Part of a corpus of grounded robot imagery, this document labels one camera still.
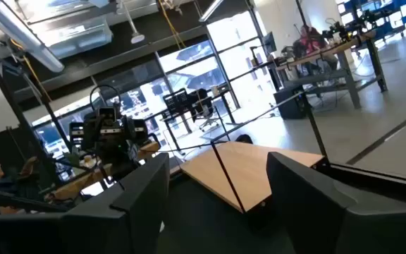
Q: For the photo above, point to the light wooden shelf board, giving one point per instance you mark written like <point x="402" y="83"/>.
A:
<point x="252" y="166"/>

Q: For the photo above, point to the white ceiling duct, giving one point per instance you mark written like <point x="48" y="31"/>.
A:
<point x="30" y="39"/>

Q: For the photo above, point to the black computer tower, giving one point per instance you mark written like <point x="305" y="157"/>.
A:
<point x="289" y="104"/>

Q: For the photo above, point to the neighbouring wooden table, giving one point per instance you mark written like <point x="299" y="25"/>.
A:
<point x="72" y="187"/>

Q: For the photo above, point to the distant wooden workbench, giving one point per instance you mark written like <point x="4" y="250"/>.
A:
<point x="330" y="51"/>

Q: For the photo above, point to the distant black monitor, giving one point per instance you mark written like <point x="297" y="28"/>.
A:
<point x="269" y="43"/>

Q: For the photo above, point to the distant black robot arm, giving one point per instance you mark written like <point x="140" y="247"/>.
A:
<point x="340" y="31"/>

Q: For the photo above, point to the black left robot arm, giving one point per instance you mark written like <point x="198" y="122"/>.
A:
<point x="115" y="148"/>

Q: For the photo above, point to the black metal rig frame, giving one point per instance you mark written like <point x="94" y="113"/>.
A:
<point x="311" y="120"/>

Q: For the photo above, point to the white pendant lamp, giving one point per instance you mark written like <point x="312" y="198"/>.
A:
<point x="137" y="38"/>

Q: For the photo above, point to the blue metal storage rack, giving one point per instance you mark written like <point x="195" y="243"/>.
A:
<point x="389" y="24"/>

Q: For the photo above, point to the black office chair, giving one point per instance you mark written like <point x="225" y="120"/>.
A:
<point x="203" y="106"/>

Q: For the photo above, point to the translucent ceiling light panel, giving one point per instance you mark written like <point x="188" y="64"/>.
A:
<point x="76" y="39"/>

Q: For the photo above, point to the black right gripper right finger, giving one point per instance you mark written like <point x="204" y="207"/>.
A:
<point x="305" y="211"/>

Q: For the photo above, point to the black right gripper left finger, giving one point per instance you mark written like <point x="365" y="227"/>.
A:
<point x="136" y="211"/>

